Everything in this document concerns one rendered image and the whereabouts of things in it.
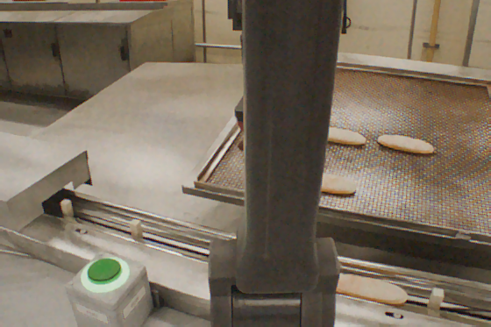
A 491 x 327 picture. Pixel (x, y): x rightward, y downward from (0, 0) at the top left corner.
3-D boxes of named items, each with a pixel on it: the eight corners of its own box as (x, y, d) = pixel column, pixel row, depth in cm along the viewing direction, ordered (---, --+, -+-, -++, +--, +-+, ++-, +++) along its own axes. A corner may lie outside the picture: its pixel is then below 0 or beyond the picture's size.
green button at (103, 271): (81, 284, 43) (79, 273, 43) (103, 263, 47) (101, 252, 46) (110, 295, 42) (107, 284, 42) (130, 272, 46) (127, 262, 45)
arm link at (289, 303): (235, 385, 33) (295, 383, 33) (231, 308, 29) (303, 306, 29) (236, 308, 42) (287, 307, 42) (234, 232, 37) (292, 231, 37)
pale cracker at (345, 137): (308, 138, 73) (308, 132, 72) (314, 126, 76) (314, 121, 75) (363, 148, 69) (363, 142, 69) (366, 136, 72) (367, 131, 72)
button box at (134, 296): (79, 347, 47) (57, 284, 42) (115, 304, 54) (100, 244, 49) (132, 370, 45) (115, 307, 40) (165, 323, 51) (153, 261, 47)
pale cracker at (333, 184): (289, 184, 63) (289, 179, 62) (297, 170, 66) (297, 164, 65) (352, 198, 59) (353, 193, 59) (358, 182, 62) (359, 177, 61)
